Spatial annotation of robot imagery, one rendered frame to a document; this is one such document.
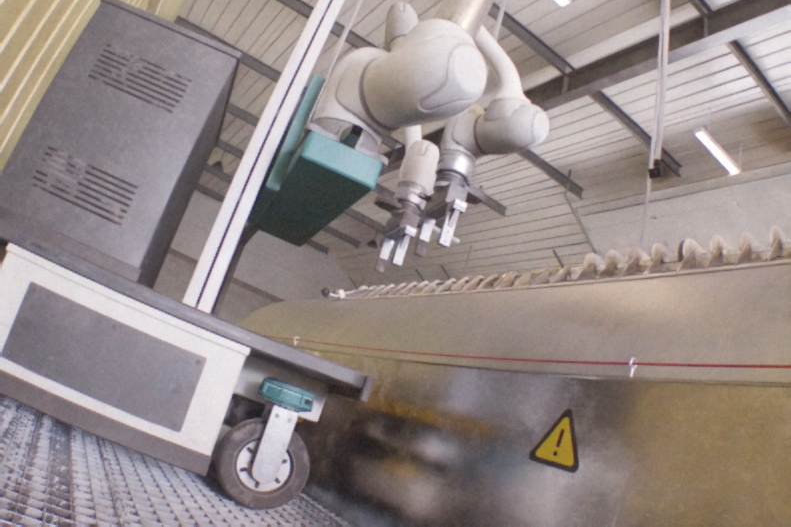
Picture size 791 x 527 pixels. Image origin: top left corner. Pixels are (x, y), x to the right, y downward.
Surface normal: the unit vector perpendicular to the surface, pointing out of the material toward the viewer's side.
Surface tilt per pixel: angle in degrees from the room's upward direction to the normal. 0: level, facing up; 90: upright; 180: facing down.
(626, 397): 90
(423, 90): 148
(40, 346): 90
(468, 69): 96
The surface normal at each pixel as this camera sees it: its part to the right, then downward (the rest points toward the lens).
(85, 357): 0.33, -0.22
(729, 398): -0.81, -0.43
